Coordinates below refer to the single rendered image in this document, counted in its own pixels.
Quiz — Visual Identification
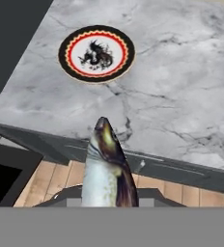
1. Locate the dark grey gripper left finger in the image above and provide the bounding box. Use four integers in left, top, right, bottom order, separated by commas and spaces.
34, 184, 84, 208

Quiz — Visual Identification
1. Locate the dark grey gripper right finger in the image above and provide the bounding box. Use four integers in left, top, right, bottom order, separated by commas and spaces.
136, 188, 186, 208

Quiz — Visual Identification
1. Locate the silver and brown fish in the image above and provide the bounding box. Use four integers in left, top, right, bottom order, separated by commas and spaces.
80, 116, 140, 208

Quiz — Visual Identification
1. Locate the dark grey oven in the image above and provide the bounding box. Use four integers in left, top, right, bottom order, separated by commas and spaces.
0, 140, 44, 207

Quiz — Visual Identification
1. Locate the black red white dragon plate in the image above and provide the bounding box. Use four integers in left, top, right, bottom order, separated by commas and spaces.
57, 24, 136, 85

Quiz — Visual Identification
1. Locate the dark grey tall cabinet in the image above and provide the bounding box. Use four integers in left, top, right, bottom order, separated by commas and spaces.
0, 0, 55, 114

